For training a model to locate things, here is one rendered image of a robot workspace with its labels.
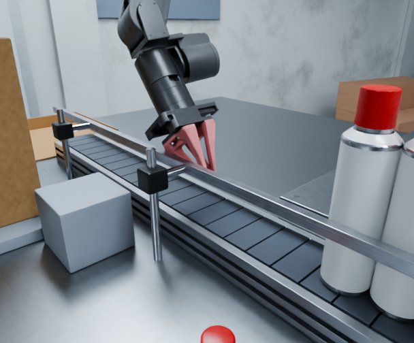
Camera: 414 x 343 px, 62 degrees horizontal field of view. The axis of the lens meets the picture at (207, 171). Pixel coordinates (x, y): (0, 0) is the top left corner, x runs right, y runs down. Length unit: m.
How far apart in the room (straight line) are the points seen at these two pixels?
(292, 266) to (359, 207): 0.12
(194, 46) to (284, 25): 3.26
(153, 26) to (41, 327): 0.40
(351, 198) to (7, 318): 0.39
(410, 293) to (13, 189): 0.52
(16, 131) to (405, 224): 0.50
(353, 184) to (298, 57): 3.68
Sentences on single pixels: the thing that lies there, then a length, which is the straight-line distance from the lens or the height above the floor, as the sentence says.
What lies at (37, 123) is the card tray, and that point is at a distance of 1.23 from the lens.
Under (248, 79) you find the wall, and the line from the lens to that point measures 3.57.
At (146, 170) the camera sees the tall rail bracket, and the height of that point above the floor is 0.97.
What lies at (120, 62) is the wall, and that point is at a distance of 2.95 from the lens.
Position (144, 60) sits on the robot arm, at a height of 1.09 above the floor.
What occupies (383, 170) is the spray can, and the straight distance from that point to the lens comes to 0.33.
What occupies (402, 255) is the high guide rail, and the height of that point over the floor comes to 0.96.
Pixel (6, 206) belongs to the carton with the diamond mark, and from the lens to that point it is 0.60.
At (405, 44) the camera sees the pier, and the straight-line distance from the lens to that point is 5.27.
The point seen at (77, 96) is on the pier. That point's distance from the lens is 2.76.
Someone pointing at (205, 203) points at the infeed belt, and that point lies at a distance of 0.54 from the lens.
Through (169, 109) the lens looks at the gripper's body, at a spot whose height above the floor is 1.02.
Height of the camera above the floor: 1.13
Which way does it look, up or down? 23 degrees down
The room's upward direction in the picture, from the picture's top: straight up
